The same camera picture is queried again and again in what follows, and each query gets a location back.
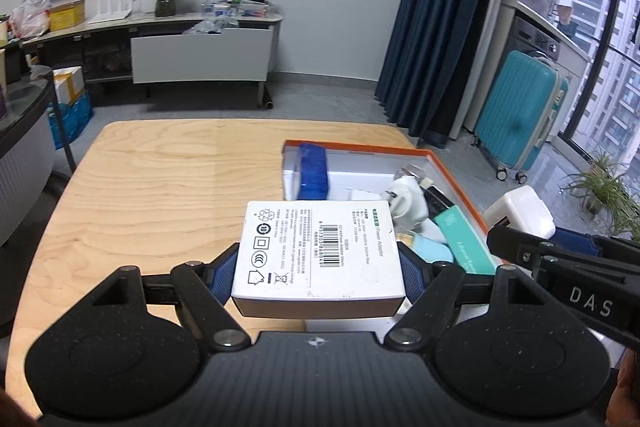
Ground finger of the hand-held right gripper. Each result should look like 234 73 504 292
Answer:
550 229 608 258
486 224 543 268

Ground white elbow plug device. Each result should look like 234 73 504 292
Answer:
382 177 431 233

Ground dark glass-top round table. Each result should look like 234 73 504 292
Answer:
0 67 76 343

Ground potted floor plant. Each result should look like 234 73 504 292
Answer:
562 152 640 238

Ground blue storage bag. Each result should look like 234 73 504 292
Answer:
47 92 95 150

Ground person's right hand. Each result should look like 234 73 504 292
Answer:
607 349 640 427

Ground white router with antennas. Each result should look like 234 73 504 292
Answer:
89 0 135 25

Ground small white charger adapter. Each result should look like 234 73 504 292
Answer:
484 186 556 240

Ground white plastic bag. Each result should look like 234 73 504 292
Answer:
10 0 52 38

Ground orange and white cardboard box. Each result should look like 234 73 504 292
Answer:
281 138 496 278

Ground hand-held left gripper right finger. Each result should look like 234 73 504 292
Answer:
384 243 561 352

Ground blue cartoon tin box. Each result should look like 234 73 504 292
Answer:
296 143 331 202

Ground white adapter box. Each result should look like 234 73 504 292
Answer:
231 200 406 320

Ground small black object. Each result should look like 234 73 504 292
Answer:
422 184 453 218

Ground cotton swab jar blue lid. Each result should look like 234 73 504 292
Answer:
397 227 456 265

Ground white and yellow carton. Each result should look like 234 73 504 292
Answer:
52 66 86 105

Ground pile of small packets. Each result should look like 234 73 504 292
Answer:
200 0 273 18

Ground green and white carton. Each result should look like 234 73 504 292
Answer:
432 204 498 278

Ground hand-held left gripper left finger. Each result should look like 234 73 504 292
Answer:
75 243 251 352

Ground yellow box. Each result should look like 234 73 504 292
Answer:
48 0 87 31

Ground dark blue curtain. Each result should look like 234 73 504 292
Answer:
375 0 521 148

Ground clear plastic bags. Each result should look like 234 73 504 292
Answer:
182 18 241 35

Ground long low tv cabinet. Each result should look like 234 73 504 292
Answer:
22 12 283 108

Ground teal suitcase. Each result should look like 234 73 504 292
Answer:
472 49 571 182

